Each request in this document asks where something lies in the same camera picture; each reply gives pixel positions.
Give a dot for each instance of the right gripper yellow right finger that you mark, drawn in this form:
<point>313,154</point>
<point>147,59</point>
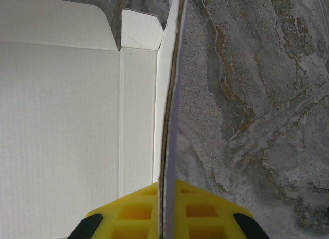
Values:
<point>205,213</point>

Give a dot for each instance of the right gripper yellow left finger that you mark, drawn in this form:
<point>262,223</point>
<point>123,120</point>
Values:
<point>133,213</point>

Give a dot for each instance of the white lilac cardboard box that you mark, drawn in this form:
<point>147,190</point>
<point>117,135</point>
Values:
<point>64,120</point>

